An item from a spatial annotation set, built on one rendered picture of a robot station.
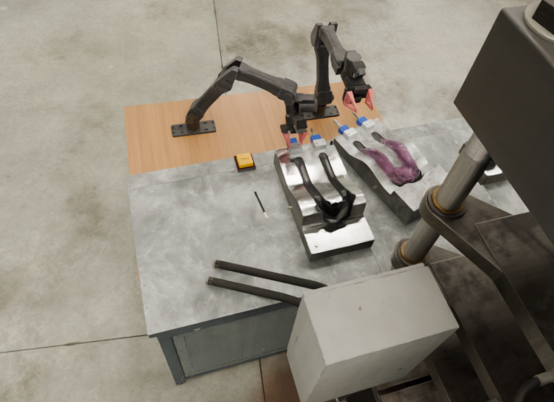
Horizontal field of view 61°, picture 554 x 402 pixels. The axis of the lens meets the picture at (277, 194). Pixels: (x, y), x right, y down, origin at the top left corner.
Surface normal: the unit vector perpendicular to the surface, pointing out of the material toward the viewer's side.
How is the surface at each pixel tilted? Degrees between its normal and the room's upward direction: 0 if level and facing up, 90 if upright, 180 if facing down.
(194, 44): 0
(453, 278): 0
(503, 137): 90
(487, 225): 0
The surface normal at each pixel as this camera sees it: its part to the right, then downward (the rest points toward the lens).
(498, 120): -0.96, 0.18
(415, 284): 0.07, -0.58
